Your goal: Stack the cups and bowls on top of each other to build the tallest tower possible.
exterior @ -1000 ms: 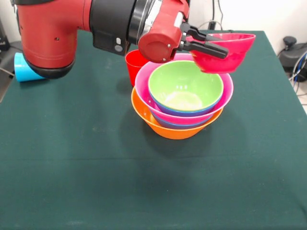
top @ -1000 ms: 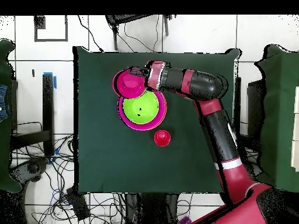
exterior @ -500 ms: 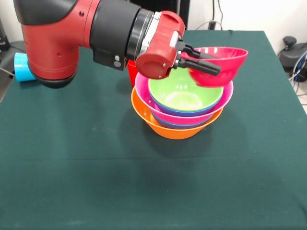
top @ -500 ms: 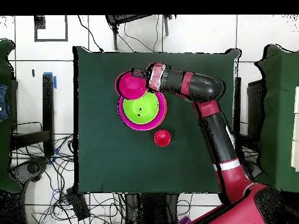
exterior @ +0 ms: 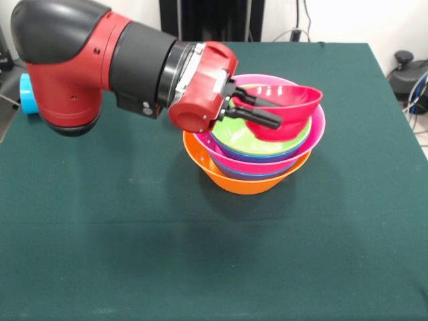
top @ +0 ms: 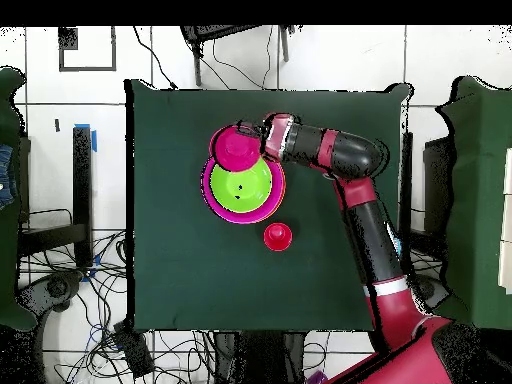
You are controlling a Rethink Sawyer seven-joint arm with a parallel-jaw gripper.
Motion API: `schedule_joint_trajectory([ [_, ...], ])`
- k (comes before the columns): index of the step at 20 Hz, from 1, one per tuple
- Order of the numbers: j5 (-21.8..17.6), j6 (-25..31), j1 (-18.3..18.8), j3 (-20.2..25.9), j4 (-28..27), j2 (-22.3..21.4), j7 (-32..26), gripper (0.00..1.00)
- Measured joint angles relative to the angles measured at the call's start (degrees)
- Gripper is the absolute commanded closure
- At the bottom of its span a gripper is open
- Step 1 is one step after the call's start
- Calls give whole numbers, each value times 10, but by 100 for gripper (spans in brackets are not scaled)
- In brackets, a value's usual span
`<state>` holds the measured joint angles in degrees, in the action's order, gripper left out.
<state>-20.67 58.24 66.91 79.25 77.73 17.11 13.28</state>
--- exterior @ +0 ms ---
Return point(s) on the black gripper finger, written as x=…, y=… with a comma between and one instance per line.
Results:
x=249, y=98
x=261, y=118

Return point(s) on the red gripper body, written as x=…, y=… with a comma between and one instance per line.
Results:
x=200, y=107

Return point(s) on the green bowl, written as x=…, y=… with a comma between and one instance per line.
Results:
x=234, y=140

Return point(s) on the blue bowl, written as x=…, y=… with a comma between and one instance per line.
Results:
x=261, y=158
x=254, y=175

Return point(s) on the small pink-red bowl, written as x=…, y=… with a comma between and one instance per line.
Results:
x=297, y=103

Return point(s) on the large pink bowl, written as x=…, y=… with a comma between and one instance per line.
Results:
x=317, y=130

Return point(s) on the orange bowl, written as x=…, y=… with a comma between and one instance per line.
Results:
x=247, y=185

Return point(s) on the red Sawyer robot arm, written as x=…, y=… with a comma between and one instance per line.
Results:
x=67, y=83

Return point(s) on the dark green tablecloth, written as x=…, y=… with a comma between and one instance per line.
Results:
x=167, y=250

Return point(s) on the blue cup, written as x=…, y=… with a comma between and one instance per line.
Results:
x=26, y=97

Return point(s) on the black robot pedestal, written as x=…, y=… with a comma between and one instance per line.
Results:
x=230, y=15

